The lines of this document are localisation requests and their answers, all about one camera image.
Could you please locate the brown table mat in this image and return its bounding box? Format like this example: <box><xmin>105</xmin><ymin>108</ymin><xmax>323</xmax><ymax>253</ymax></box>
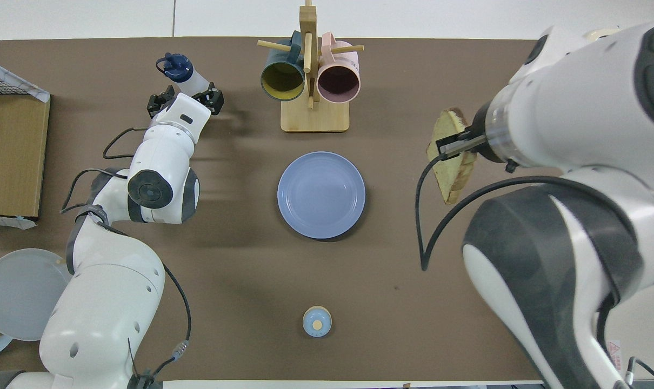
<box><xmin>0</xmin><ymin>37</ymin><xmax>576</xmax><ymax>383</ymax></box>

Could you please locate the wooden mug tree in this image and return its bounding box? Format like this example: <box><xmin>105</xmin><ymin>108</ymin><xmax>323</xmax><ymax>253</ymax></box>
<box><xmin>257</xmin><ymin>0</ymin><xmax>364</xmax><ymax>133</ymax></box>

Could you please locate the teal mug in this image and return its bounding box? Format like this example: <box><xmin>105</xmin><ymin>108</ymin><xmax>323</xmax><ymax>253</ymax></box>
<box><xmin>260</xmin><ymin>31</ymin><xmax>306</xmax><ymax>102</ymax></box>

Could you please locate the wooden two-tier shelf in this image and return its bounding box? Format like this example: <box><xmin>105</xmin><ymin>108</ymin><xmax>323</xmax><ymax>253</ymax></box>
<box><xmin>0</xmin><ymin>73</ymin><xmax>51</xmax><ymax>218</ymax></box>

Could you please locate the pink ribbed mug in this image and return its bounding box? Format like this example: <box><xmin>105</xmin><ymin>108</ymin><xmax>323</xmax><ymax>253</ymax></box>
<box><xmin>316</xmin><ymin>32</ymin><xmax>361</xmax><ymax>104</ymax></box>

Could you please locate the black wire basket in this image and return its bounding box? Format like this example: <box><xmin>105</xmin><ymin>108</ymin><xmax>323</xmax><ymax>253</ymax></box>
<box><xmin>0</xmin><ymin>78</ymin><xmax>30</xmax><ymax>95</ymax></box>

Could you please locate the blue call bell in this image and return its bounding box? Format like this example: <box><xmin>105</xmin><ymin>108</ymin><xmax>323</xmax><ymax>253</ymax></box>
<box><xmin>303</xmin><ymin>306</ymin><xmax>332</xmax><ymax>338</ymax></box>

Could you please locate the blue round plate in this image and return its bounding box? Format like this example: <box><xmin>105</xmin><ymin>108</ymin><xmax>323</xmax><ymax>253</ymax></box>
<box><xmin>277</xmin><ymin>151</ymin><xmax>366</xmax><ymax>240</ymax></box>

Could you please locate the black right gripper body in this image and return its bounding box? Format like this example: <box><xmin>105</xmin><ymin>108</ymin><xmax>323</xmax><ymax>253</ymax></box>
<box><xmin>470</xmin><ymin>104</ymin><xmax>509</xmax><ymax>165</ymax></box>

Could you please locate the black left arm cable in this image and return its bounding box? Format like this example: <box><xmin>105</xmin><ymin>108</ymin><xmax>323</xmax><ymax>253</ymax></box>
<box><xmin>61</xmin><ymin>127</ymin><xmax>192</xmax><ymax>389</ymax></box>

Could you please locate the toasted bread slice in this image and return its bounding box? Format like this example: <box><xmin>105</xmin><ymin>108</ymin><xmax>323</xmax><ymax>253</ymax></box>
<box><xmin>426</xmin><ymin>108</ymin><xmax>477</xmax><ymax>205</ymax></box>

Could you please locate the grey-blue plate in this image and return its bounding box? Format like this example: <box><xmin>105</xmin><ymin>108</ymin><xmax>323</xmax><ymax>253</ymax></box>
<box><xmin>0</xmin><ymin>249</ymin><xmax>72</xmax><ymax>341</ymax></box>

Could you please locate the white seasoning bottle navy cap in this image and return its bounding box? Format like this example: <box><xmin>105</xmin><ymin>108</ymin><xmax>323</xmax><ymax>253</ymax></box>
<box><xmin>156</xmin><ymin>52</ymin><xmax>211</xmax><ymax>98</ymax></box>

